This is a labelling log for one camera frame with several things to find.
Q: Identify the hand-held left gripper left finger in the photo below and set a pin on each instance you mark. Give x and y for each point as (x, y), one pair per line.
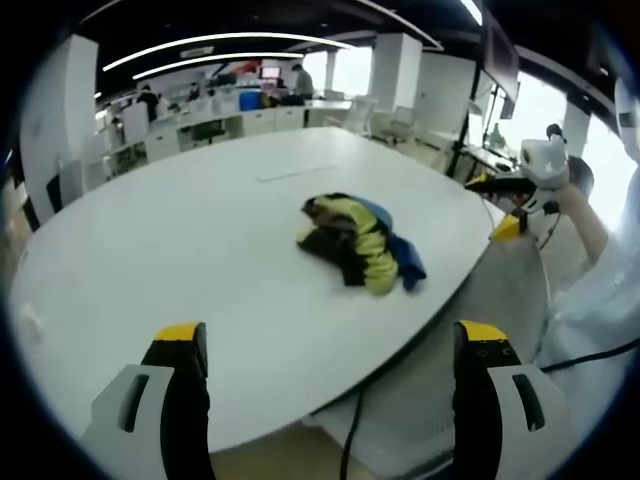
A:
(165, 400)

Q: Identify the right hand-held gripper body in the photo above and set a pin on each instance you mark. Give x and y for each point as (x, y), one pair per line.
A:
(547, 162)

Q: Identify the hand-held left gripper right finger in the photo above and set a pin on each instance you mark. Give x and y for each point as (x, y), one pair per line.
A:
(480, 410)

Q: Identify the yellow black blue garment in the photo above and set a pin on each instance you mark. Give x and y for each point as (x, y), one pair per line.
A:
(372, 240)

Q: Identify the person's right hand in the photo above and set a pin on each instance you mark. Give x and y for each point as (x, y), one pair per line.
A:
(581, 177)

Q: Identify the black stand pole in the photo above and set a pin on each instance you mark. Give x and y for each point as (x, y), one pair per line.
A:
(465, 125)

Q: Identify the white office chair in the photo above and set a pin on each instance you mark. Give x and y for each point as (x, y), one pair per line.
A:
(359, 116)
(400, 125)

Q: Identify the white pillar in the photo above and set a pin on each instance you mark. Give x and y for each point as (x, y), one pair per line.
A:
(397, 75)
(55, 120)

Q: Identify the dark chair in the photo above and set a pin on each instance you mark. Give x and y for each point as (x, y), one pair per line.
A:
(54, 192)

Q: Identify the blue box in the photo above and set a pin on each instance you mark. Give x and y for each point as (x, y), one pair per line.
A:
(249, 101)

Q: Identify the black office chair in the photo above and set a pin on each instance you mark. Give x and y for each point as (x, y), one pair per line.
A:
(207, 131)

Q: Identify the white counter desk row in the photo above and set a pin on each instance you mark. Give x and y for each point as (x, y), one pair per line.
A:
(215, 125)

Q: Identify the long ceiling light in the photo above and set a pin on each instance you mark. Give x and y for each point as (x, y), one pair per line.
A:
(215, 62)
(225, 42)

